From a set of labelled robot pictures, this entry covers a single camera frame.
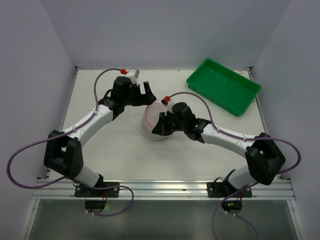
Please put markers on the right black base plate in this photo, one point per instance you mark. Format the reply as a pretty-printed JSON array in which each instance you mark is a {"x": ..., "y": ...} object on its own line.
[{"x": 219, "y": 188}]

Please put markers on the aluminium mounting rail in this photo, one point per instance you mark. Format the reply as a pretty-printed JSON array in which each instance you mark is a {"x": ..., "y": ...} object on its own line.
[{"x": 171, "y": 190}]

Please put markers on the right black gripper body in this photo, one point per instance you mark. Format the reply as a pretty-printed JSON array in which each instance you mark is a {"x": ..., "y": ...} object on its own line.
[{"x": 166, "y": 122}]

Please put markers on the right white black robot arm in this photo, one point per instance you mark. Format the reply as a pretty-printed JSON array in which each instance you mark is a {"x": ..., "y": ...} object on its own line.
[{"x": 264, "y": 159}]

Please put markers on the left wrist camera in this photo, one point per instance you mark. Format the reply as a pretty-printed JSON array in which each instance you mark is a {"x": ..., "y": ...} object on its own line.
[{"x": 130, "y": 73}]

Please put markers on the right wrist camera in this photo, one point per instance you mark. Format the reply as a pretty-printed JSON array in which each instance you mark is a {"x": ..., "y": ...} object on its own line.
[{"x": 168, "y": 103}]

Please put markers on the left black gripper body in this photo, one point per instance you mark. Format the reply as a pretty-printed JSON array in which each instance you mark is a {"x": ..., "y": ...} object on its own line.
[{"x": 139, "y": 94}]

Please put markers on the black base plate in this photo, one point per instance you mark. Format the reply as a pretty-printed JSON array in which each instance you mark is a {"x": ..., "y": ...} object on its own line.
[
  {"x": 105, "y": 190},
  {"x": 219, "y": 188}
]

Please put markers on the white mesh laundry bag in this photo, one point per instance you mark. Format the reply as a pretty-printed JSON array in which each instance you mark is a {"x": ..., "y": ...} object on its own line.
[{"x": 150, "y": 119}]

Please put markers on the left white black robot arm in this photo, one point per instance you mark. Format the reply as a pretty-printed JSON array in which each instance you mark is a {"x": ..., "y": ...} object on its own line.
[{"x": 63, "y": 153}]

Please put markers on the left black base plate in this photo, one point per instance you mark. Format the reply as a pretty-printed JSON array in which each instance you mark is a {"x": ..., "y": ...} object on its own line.
[{"x": 105, "y": 190}]

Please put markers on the green plastic tray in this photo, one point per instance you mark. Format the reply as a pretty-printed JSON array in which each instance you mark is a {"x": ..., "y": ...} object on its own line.
[{"x": 223, "y": 86}]

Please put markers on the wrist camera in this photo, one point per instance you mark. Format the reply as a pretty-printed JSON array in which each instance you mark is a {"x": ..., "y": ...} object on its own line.
[
  {"x": 168, "y": 103},
  {"x": 130, "y": 73}
]

